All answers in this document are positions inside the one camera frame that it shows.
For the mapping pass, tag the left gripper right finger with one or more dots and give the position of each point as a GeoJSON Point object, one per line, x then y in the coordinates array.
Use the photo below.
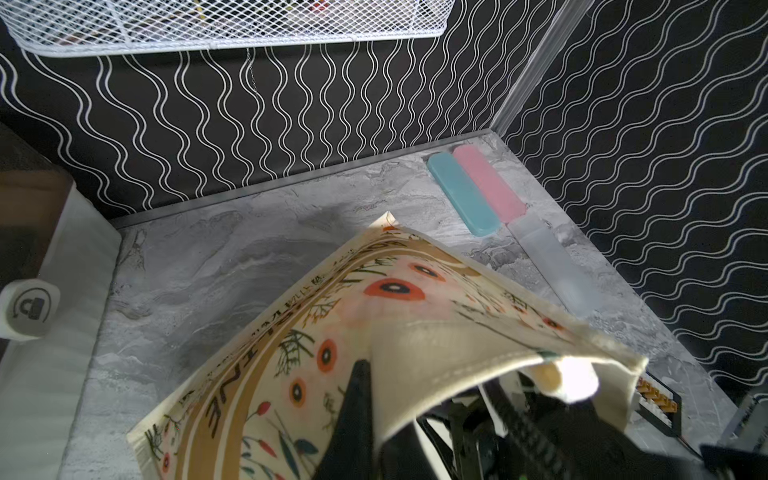
{"type": "Point", "coordinates": [403, 458]}

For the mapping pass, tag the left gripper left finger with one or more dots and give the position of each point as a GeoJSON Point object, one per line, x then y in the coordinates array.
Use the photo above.
{"type": "Point", "coordinates": [350, 453]}

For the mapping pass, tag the cream canvas tote bag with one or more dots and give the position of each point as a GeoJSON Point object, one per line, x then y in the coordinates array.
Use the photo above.
{"type": "Point", "coordinates": [431, 322]}

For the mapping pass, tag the translucent clear pencil case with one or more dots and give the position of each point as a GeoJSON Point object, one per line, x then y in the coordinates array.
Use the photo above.
{"type": "Point", "coordinates": [567, 280]}

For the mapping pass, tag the teal translucent pencil case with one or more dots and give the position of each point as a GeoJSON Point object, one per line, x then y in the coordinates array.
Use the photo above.
{"type": "Point", "coordinates": [464, 195]}

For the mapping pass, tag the pink pencil case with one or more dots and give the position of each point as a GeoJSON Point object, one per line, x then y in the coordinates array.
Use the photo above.
{"type": "Point", "coordinates": [501, 198]}

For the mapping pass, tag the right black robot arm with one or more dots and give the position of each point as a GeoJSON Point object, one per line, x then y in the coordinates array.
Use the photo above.
{"type": "Point", "coordinates": [493, 439]}

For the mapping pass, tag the black card with brown items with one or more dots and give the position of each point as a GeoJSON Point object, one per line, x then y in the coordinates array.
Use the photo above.
{"type": "Point", "coordinates": [659, 405]}

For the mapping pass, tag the brown lidded storage box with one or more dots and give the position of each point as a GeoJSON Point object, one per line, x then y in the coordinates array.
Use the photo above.
{"type": "Point", "coordinates": [58, 255]}

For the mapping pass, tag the white wire mesh basket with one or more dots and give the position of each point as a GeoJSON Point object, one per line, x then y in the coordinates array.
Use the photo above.
{"type": "Point", "coordinates": [63, 29]}

